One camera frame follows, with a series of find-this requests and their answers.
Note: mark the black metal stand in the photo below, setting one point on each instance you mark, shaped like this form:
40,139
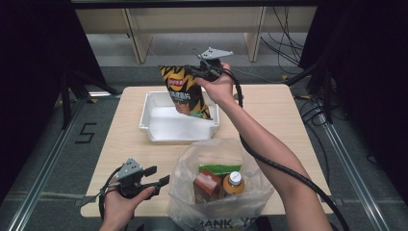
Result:
326,96
65,102

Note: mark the green seaweed snack packet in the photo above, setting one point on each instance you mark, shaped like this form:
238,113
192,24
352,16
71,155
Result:
219,169

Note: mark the clear plastic bag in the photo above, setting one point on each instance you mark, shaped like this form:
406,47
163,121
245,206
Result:
256,183

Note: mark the person's right hand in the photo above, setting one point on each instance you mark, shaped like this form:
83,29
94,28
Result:
219,89

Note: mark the aluminium floor rail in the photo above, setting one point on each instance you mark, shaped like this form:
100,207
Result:
38,179
362,189

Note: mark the brown carton box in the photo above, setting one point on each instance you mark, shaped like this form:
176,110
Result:
207,186

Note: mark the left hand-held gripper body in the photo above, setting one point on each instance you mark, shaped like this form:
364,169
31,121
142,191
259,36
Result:
130,173

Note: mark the beige wooden desk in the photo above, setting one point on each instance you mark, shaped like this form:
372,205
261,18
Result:
192,19

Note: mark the orange juice bottle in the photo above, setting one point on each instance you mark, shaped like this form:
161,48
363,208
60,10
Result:
234,181

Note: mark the person's left hand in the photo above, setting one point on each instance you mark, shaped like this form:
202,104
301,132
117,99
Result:
120,210

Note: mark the black yellow chip bag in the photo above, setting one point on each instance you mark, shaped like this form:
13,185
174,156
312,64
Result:
184,93

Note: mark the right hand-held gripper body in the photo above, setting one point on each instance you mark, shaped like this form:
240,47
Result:
211,65

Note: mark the black curtain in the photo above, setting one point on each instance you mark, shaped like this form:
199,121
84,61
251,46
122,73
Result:
29,80
378,80

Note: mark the white plastic bin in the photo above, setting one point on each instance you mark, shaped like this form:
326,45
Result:
173,128

